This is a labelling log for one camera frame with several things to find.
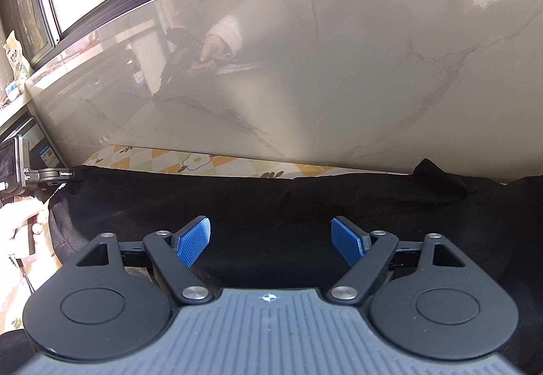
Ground person's left hand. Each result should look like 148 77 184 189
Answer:
0 193 51 261

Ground washing machine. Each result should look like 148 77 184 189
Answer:
0 114 69 172

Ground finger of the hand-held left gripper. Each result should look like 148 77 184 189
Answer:
26 168 76 189

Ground detergent refill bag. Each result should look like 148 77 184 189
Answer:
3 30 32 78

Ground black pants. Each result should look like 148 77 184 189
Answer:
49 158 543 375

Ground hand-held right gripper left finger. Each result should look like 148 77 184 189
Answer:
75 215 213 306

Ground floral checkered tablecloth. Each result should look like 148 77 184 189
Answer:
0 144 410 335

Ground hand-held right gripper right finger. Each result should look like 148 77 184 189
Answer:
328 216 468 306

